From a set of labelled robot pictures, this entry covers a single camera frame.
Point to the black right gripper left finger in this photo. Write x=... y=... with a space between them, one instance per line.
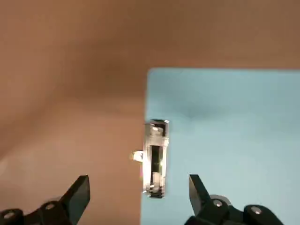
x=70 y=204

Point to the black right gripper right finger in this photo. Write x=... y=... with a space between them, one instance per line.
x=211 y=211

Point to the blue A4 clipboard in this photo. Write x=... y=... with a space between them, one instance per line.
x=234 y=117

